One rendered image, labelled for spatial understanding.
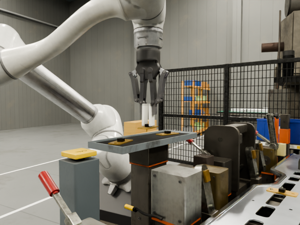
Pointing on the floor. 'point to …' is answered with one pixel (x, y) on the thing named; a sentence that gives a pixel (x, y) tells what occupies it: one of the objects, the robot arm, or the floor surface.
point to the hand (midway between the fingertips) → (148, 114)
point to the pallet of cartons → (129, 129)
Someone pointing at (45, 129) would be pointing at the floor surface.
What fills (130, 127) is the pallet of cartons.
